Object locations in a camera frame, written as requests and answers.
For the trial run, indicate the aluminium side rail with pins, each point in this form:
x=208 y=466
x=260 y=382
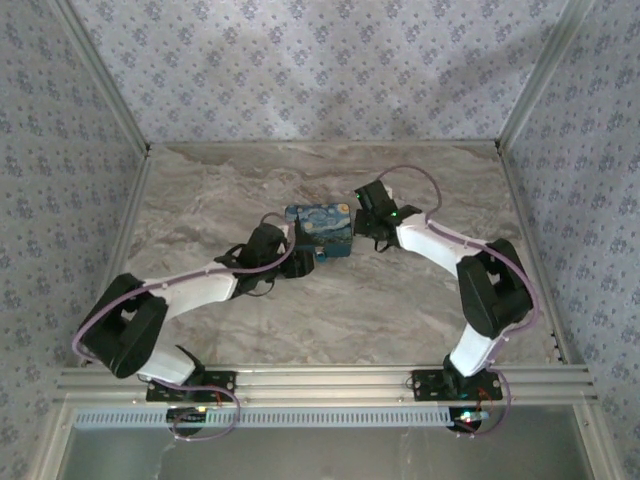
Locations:
x=130 y=225
x=530 y=210

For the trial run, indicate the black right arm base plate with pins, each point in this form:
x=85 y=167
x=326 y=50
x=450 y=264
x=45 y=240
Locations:
x=430 y=387

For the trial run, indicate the small silver blue padlock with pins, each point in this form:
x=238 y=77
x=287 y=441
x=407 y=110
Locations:
x=321 y=255

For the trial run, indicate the small black circuit board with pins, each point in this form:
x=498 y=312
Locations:
x=187 y=416
x=467 y=419

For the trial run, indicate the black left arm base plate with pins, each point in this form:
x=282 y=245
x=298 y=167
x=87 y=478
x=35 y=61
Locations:
x=220 y=387

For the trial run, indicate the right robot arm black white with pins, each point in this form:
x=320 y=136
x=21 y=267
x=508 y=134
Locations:
x=430 y=245

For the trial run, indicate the aluminium corner post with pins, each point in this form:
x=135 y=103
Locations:
x=100 y=75
x=545 y=70

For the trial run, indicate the aluminium front rail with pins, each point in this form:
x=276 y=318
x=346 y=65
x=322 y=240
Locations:
x=325 y=385

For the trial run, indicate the blue starry night print box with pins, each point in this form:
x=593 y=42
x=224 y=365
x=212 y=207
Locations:
x=320 y=225

